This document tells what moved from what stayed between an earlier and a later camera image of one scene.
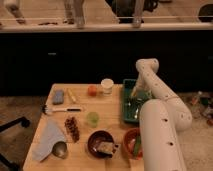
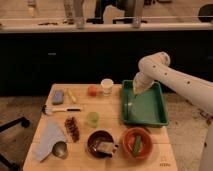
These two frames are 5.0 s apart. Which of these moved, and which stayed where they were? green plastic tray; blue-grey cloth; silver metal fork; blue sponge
Moved: silver metal fork
Stayed: blue sponge; green plastic tray; blue-grey cloth
